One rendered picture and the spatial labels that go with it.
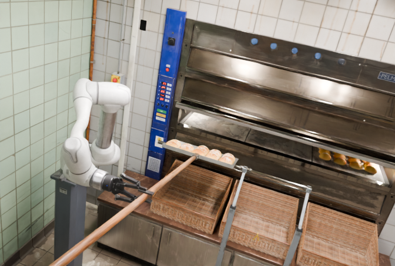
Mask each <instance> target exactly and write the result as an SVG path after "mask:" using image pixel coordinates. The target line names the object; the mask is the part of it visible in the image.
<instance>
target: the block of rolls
mask: <svg viewBox="0 0 395 266"><path fill-rule="evenodd" d="M319 153H320V155H319V157H320V158H321V159H323V160H330V159H331V156H330V151H329V150H325V149H321V148H319ZM333 153H334V158H335V159H334V162H335V163H336V164H339V165H342V166H344V165H345V164H346V161H345V159H346V157H345V155H343V154H339V153H335V152H333ZM348 158H349V159H348V162H349V163H350V164H349V166H350V167H351V168H353V169H357V170H360V169H361V164H360V160H359V159H356V158H354V157H350V156H348ZM362 162H364V164H363V165H364V167H365V168H364V170H365V171H366V172H368V173H371V174H376V173H377V169H376V165H375V164H374V163H371V162H368V161H364V160H362Z"/></svg>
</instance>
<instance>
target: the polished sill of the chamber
mask: <svg viewBox="0 0 395 266"><path fill-rule="evenodd" d="M177 129H179V130H183V131H185V132H189V133H193V134H196V135H199V136H202V137H206V138H208V139H212V140H216V141H219V142H222V143H226V144H229V145H232V146H236V147H240V148H242V149H246V150H249V151H253V152H255V153H259V154H263V155H265V156H269V157H273V158H276V159H279V160H283V161H286V162H289V163H293V164H296V165H299V166H303V167H306V168H309V169H312V170H316V171H320V172H322V173H326V174H329V175H332V176H336V177H340V178H342V179H346V180H350V181H353V182H356V183H359V184H363V185H365V186H369V187H373V188H376V189H379V190H383V191H386V192H389V191H390V189H391V188H390V185H389V184H386V183H382V182H379V181H375V180H372V179H368V178H365V177H362V176H358V175H355V174H352V173H348V172H345V171H342V170H338V169H334V168H332V167H328V166H324V165H322V164H318V163H314V162H312V161H308V160H304V159H300V158H298V157H294V156H290V155H288V154H284V153H280V152H278V151H274V150H270V149H267V148H264V147H260V146H257V145H254V144H250V143H246V142H243V141H240V140H236V139H233V138H230V137H226V136H222V135H220V134H216V133H212V132H209V131H206V130H202V129H198V128H196V127H192V126H189V125H186V124H182V123H179V124H177Z"/></svg>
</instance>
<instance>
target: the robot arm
mask: <svg viewBox="0 0 395 266"><path fill-rule="evenodd" d="M72 99H73V106H74V108H75V113H76V123H75V124H74V126H73V128H72V131H71V136H70V138H68V139H66V140H65V141H64V143H63V145H62V148H61V155H60V163H61V168H60V170H58V171H57V172H55V173H54V174H53V176H55V177H59V181H64V180H68V181H71V182H73V183H76V184H78V185H81V186H85V187H92V188H95V189H98V190H105V191H108V192H111V193H113V194H114V195H115V200H120V201H125V202H128V203H131V202H133V201H134V200H136V199H137V198H138V197H140V195H138V196H136V195H134V194H132V193H130V192H128V191H126V190H125V189H124V187H129V188H135V189H137V190H138V191H139V192H141V193H145V194H148V195H150V196H152V195H154V192H152V191H149V190H147V188H146V187H142V186H141V185H140V181H138V180H135V179H133V178H131V177H129V176H127V175H126V174H125V173H122V174H120V176H119V177H115V176H113V175H110V174H109V173H108V172H106V171H103V170H101V169H97V168H96V167H95V166H108V165H111V164H114V163H116V162H117V161H118V160H119V159H120V148H119V147H118V146H117V145H116V144H114V142H113V141H112V136H113V130H114V126H115V121H116V115H117V111H118V110H119V109H120V108H121V107H122V106H125V105H127V104H128V103H129V102H130V89H129V88H128V87H127V86H125V85H122V84H120V83H113V82H91V81H90V80H89V79H86V78H82V79H79V80H78V81H77V82H76V83H75V86H74V88H73V94H72ZM92 105H99V107H100V109H101V112H100V116H99V125H98V134H97V138H96V139H95V140H94V141H93V143H92V144H88V141H87V140H86V139H84V138H83V132H84V131H85V129H86V128H87V126H88V123H89V115H90V112H91V107H92ZM122 179H125V180H127V181H130V182H131V183H133V184H130V183H126V182H123V180H122ZM119 193H121V194H124V195H125V196H127V197H129V198H127V197H123V196H120V195H118V194H119Z"/></svg>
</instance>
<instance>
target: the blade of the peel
mask: <svg viewBox="0 0 395 266"><path fill-rule="evenodd" d="M191 145H192V144H191ZM192 146H193V148H194V149H196V148H197V147H198V146H194V145H192ZM162 147H164V148H166V149H169V150H173V151H176V152H179V153H183V154H187V155H189V156H192V155H193V154H194V153H192V152H189V151H186V150H182V149H179V148H176V147H173V146H169V145H167V144H166V143H162ZM199 159H202V160H206V161H209V162H211V163H215V164H218V165H221V166H225V167H228V168H231V169H233V168H234V166H235V164H236V163H237V161H238V159H237V158H235V161H234V163H233V164H228V163H225V162H222V161H219V160H215V159H211V158H209V157H205V156H202V155H199Z"/></svg>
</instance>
